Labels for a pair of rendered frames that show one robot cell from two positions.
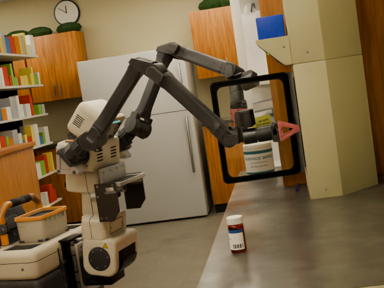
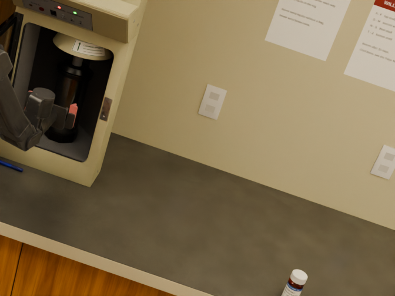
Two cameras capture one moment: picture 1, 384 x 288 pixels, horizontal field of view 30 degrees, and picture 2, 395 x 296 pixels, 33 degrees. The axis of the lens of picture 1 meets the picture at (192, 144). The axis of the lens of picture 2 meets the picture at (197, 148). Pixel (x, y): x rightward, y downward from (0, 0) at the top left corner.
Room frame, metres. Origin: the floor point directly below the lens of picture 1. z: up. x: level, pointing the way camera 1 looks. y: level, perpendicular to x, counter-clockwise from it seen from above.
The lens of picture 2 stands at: (2.41, 1.32, 1.97)
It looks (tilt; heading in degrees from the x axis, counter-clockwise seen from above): 25 degrees down; 263
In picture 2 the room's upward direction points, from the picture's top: 19 degrees clockwise
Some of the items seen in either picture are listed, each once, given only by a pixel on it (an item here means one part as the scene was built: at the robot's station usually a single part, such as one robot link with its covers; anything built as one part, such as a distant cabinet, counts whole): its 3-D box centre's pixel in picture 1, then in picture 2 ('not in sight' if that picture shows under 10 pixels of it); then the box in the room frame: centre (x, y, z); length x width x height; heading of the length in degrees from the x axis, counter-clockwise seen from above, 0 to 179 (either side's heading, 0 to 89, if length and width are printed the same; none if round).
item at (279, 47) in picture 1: (274, 54); (70, 9); (2.62, -0.34, 1.46); 0.32 x 0.11 x 0.10; 173
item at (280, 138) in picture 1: (286, 130); (65, 110); (2.57, -0.34, 1.18); 0.09 x 0.07 x 0.07; 82
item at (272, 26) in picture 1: (270, 28); not in sight; (2.70, -0.35, 1.55); 0.10 x 0.10 x 0.09; 83
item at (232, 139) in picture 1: (240, 126); (30, 115); (2.64, -0.19, 1.21); 0.12 x 0.09 x 0.11; 70
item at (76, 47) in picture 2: not in sight; (85, 38); (2.58, -0.50, 1.34); 0.18 x 0.18 x 0.05
